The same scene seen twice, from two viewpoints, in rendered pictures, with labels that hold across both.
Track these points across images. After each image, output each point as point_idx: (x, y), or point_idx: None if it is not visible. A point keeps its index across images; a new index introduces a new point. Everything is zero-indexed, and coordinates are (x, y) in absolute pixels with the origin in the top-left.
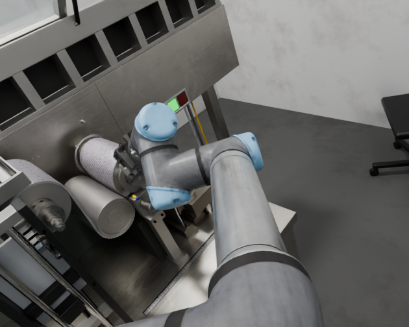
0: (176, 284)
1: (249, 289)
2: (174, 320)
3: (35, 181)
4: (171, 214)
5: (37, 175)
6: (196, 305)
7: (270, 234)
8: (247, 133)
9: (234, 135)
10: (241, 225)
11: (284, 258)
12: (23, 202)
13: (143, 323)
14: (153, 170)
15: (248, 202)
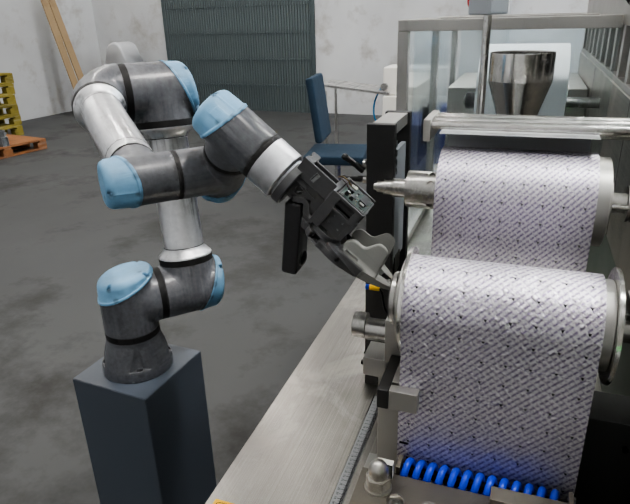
0: (354, 434)
1: (93, 75)
2: (123, 69)
3: (445, 154)
4: None
5: (470, 163)
6: (303, 418)
7: (87, 103)
8: (106, 160)
9: (124, 158)
10: (102, 98)
11: (79, 89)
12: (376, 124)
13: (138, 71)
14: None
15: (100, 108)
